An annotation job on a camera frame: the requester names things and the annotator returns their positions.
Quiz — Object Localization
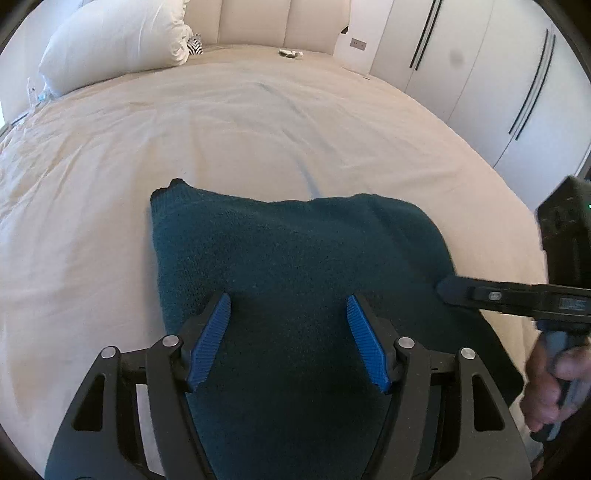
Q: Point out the beige padded headboard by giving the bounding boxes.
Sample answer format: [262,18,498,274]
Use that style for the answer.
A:
[182,0,352,57]

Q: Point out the person's right hand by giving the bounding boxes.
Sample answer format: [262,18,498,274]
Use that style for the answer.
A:
[521,339,591,433]

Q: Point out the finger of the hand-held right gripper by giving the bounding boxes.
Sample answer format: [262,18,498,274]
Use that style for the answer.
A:
[436,274,546,320]

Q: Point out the beige bed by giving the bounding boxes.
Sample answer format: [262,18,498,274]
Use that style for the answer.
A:
[0,44,550,480]

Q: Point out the white wardrobe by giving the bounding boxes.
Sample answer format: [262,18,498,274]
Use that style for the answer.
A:
[369,0,591,169]

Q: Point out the black wardrobe handle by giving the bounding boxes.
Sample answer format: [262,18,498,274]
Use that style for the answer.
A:
[509,29,551,134]
[515,34,557,141]
[414,0,444,71]
[409,0,437,66]

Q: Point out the small clear object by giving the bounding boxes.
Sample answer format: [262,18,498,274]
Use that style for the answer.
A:
[27,76,52,106]

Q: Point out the white pillow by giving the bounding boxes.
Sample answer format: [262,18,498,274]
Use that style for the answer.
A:
[38,0,192,97]

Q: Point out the teal knit sweater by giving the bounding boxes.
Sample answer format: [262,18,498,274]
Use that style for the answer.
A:
[150,178,525,480]

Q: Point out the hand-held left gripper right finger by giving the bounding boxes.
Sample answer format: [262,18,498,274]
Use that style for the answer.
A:
[346,294,533,480]

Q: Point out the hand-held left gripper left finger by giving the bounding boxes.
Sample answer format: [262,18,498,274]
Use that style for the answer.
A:
[45,291,232,480]

